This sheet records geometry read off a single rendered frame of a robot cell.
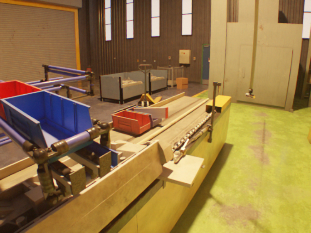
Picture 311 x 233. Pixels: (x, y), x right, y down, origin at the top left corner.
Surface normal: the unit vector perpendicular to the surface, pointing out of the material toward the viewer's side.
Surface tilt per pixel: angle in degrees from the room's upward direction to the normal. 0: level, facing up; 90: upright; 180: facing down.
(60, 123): 88
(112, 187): 80
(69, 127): 88
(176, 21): 90
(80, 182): 96
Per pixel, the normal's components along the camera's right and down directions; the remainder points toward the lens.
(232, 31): -0.52, 0.26
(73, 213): 0.84, 0.00
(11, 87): 0.85, 0.22
